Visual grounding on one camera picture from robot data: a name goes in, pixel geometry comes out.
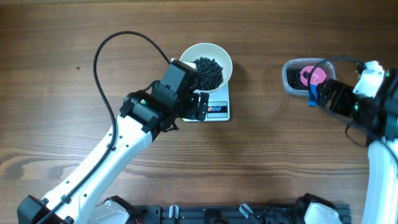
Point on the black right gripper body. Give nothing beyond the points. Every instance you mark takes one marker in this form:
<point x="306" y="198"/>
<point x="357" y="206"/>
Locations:
<point x="322" y="95"/>

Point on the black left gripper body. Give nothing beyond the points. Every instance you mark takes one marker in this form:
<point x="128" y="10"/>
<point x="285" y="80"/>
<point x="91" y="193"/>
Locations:
<point x="201" y="106"/>

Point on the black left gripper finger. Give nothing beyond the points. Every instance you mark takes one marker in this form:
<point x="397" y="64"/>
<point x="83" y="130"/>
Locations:
<point x="202" y="106"/>
<point x="193" y="106"/>

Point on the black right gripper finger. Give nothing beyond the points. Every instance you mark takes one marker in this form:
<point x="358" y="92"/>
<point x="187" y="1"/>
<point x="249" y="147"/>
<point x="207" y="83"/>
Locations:
<point x="341" y="98"/>
<point x="325" y="93"/>

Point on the pink scoop with blue handle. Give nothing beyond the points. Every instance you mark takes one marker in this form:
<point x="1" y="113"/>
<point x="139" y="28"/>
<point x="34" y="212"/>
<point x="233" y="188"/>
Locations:
<point x="318" y="76"/>

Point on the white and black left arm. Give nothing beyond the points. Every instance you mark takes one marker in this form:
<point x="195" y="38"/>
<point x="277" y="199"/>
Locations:
<point x="143" y="116"/>

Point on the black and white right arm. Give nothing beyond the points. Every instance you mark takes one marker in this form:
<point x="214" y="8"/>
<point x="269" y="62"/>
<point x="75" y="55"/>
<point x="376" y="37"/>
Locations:
<point x="381" y="197"/>

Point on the white digital kitchen scale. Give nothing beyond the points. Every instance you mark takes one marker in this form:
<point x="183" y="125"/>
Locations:
<point x="218" y="106"/>

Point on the white bowl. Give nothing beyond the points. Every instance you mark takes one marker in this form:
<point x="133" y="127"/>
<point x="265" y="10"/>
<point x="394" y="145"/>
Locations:
<point x="210" y="50"/>

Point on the black beans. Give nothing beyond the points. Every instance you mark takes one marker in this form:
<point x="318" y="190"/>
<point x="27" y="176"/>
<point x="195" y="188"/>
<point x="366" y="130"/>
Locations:
<point x="211" y="74"/>

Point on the clear plastic container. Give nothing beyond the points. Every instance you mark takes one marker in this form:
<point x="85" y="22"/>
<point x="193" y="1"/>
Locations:
<point x="299" y="64"/>

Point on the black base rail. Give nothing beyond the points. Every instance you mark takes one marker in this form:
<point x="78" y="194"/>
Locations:
<point x="244" y="213"/>

